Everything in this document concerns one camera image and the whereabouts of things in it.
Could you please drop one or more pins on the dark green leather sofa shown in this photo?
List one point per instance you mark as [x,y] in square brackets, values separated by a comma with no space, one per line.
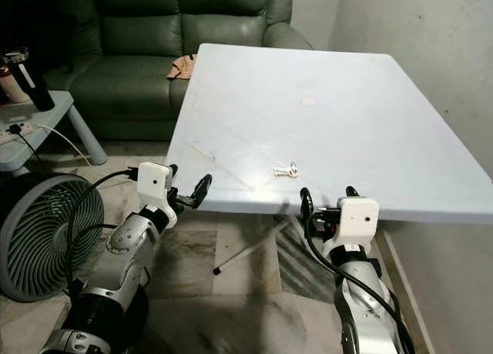
[135,85]

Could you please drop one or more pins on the black insulated tumbler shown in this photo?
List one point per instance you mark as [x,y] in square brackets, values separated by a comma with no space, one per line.
[35,85]

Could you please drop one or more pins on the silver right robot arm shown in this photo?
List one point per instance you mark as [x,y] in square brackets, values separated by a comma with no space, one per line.
[366,315]

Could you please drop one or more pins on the grey round floor fan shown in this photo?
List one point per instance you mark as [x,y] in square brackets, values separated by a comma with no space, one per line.
[46,231]

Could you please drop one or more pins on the beige cup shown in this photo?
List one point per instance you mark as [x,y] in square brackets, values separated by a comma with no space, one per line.
[9,88]

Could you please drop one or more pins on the brown crumpled cloth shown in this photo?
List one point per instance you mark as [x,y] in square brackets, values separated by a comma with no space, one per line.
[184,66]

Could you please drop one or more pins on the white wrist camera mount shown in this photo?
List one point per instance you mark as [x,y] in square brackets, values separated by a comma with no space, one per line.
[154,185]
[356,219]

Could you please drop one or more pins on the small grey side table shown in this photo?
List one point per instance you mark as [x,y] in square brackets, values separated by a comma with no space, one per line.
[15,152]

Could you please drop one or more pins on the black power plug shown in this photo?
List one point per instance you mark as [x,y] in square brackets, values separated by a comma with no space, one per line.
[15,128]

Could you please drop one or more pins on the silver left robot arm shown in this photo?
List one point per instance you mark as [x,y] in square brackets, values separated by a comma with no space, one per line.
[123,262]

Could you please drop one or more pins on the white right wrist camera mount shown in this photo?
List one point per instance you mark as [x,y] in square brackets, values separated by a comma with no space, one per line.
[356,219]

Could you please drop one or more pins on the white plastic folding table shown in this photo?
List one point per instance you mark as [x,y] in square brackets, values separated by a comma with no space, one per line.
[339,131]

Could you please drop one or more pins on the white power strip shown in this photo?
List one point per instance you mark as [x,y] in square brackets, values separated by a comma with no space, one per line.
[25,129]

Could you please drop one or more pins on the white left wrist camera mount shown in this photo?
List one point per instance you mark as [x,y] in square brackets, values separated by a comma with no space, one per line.
[154,185]

